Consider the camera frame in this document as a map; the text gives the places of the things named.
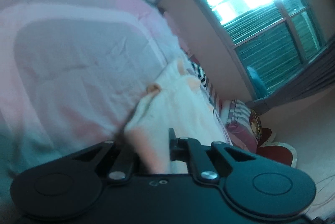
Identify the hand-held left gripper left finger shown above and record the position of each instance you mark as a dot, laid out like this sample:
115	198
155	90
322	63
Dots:
123	161

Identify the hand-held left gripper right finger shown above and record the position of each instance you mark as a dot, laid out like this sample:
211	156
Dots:
172	146

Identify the cream knit sweater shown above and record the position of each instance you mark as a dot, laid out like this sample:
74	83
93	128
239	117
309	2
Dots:
178	108

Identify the bed with striped sheet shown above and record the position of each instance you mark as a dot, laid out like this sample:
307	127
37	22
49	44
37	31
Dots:
222	126

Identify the pink striped pillow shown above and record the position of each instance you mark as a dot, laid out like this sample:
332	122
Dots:
239	132

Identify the red white black striped garment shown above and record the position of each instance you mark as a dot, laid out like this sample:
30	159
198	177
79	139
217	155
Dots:
200	76

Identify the gold patterned cushion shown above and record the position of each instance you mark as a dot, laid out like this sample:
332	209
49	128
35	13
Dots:
256	123

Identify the red and white headboard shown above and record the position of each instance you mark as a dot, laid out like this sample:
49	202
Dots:
277	150

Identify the teal object behind window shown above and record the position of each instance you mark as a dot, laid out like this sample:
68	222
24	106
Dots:
257	81

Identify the pink patterned blanket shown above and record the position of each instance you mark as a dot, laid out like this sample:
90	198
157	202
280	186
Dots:
78	56

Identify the window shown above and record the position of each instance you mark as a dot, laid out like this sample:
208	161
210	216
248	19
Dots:
261	30

